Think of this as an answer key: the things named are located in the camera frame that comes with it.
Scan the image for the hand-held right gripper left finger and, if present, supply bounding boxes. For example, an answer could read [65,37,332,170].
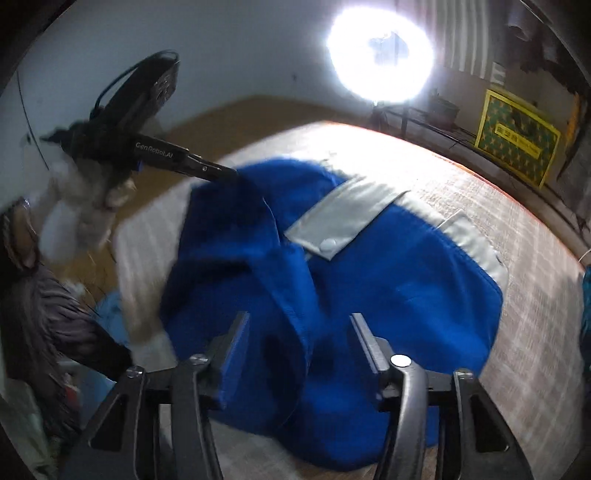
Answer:
[60,311,252,480]

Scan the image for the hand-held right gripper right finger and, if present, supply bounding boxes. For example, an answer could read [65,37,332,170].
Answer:
[348,313,536,480]

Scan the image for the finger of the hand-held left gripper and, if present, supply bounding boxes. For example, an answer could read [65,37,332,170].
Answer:
[185,154,239,183]

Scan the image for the white and blue jacket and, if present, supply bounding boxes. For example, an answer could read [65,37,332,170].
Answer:
[115,157,511,472]

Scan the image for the person's left forearm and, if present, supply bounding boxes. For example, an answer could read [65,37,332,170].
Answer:
[37,157,122,265]

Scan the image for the blue mat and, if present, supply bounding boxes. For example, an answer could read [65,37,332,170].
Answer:
[90,291,130,344]

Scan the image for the checked cloth covered table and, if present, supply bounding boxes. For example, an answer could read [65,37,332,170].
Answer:
[113,121,591,480]

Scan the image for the dark striped cloth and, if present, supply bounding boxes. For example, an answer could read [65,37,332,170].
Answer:
[0,198,132,439]

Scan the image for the small potted plant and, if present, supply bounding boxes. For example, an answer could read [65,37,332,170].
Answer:
[428,90,460,129]

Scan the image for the yellow patterned box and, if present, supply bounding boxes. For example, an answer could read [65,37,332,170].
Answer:
[475,89,561,189]

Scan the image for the dark green hanging jacket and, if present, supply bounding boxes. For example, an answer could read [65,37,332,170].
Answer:
[503,0,550,70]

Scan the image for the green striped wall hanging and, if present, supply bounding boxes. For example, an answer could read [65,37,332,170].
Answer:
[416,0,509,86]

